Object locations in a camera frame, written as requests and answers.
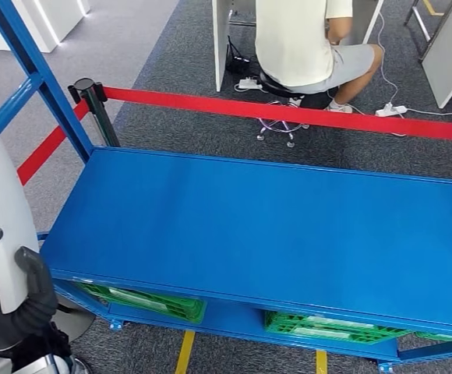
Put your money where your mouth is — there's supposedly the blue metal shelf rack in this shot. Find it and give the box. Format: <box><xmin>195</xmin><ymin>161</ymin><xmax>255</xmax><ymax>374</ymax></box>
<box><xmin>0</xmin><ymin>0</ymin><xmax>452</xmax><ymax>374</ymax></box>

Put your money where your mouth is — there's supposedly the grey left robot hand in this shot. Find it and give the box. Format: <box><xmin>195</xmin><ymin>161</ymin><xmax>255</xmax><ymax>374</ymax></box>
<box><xmin>0</xmin><ymin>228</ymin><xmax>59</xmax><ymax>353</ymax></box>

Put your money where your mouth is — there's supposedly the white display platform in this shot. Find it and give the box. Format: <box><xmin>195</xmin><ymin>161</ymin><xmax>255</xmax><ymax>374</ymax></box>
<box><xmin>0</xmin><ymin>0</ymin><xmax>92</xmax><ymax>55</ymax></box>

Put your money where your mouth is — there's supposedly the white power strip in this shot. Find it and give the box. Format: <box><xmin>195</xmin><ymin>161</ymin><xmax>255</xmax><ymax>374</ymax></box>
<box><xmin>238</xmin><ymin>77</ymin><xmax>264</xmax><ymax>91</ymax></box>
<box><xmin>374</xmin><ymin>103</ymin><xmax>408</xmax><ymax>118</ymax></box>

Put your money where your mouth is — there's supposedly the person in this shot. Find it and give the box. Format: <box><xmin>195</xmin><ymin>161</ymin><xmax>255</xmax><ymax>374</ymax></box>
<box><xmin>255</xmin><ymin>0</ymin><xmax>384</xmax><ymax>114</ymax></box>

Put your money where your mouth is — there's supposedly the black box under desk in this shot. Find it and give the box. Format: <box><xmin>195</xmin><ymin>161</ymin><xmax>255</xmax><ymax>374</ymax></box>
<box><xmin>225</xmin><ymin>36</ymin><xmax>252</xmax><ymax>74</ymax></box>

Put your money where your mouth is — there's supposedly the white cable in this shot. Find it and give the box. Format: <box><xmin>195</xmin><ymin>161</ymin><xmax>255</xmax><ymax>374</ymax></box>
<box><xmin>405</xmin><ymin>107</ymin><xmax>452</xmax><ymax>117</ymax></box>
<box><xmin>376</xmin><ymin>11</ymin><xmax>401</xmax><ymax>105</ymax></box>

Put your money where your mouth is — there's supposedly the black-topped barrier post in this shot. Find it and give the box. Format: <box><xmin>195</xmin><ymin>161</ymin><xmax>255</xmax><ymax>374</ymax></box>
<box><xmin>67</xmin><ymin>77</ymin><xmax>121</xmax><ymax>150</ymax></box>

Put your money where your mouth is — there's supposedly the black swivel stool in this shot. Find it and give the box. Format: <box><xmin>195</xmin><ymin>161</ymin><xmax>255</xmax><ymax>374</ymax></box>
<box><xmin>256</xmin><ymin>71</ymin><xmax>330</xmax><ymax>149</ymax></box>

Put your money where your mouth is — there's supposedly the green plastic crate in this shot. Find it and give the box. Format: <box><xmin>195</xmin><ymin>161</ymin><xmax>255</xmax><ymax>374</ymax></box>
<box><xmin>264</xmin><ymin>309</ymin><xmax>412</xmax><ymax>346</ymax></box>
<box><xmin>415</xmin><ymin>331</ymin><xmax>452</xmax><ymax>343</ymax></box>
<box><xmin>76</xmin><ymin>282</ymin><xmax>207</xmax><ymax>325</ymax></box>

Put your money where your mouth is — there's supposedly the white plastic shell part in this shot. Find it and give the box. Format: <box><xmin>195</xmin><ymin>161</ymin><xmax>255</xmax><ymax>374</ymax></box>
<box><xmin>0</xmin><ymin>108</ymin><xmax>39</xmax><ymax>315</ymax></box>

